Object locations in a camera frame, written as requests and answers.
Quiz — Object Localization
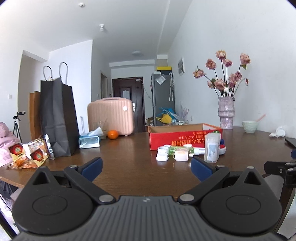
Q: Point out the glass cup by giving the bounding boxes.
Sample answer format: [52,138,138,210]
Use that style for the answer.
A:
[92,121,107,139]

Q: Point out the yellow box on fridge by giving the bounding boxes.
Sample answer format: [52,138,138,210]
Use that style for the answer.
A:
[156,66,172,71]

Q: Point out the dark phone on table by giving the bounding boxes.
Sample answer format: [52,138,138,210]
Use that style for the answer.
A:
[285,137,296,149]

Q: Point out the dried pink roses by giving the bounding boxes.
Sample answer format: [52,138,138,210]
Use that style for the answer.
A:
[193,50,251,99]

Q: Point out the pink spoon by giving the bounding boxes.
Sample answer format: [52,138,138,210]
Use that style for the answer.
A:
[255,114,266,123]

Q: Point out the red cardboard box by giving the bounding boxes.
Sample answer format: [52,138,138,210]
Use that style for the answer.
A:
[148,123,223,151]

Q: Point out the pale green bowl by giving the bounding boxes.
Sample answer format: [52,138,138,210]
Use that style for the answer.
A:
[242,120,259,133]

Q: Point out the translucent white plastic bottle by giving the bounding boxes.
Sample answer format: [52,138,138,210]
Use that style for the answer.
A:
[204,132,221,163]

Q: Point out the orange fruit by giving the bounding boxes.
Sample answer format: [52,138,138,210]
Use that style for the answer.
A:
[107,130,119,140]

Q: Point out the beige toothpick box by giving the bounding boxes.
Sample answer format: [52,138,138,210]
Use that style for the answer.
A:
[173,150,189,162]

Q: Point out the dark brown door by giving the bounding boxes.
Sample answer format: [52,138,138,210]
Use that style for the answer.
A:
[112,77,145,133]

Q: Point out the wall electrical panel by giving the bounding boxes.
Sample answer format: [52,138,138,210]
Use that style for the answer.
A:
[178,56,185,75]

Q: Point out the snack packets pile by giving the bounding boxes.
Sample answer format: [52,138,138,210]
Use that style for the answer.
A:
[6,135,55,169]

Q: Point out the pink suitcase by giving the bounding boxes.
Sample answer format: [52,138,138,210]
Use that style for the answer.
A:
[87,97,134,136]

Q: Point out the white ridged jar lid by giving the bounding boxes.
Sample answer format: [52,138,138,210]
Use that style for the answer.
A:
[156,153,169,162]

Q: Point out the black paper bag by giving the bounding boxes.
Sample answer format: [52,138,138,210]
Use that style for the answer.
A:
[40,72,79,157]

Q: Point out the blue tissue pack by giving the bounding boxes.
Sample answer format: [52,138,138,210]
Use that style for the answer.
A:
[78,126,103,149]

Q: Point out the camera on tripod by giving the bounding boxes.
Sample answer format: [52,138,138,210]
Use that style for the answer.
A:
[13,111,26,143]

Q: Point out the grey refrigerator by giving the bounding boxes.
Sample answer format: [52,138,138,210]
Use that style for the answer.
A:
[151,70,175,126]

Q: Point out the green spray bottle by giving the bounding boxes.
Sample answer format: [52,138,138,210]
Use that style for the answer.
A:
[169,146,194,157]

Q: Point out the crumpled white tissue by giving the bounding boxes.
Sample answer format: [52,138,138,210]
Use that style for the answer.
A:
[269,126,286,138]

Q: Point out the pink ceramic vase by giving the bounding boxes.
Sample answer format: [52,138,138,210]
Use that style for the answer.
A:
[218,96,235,130]

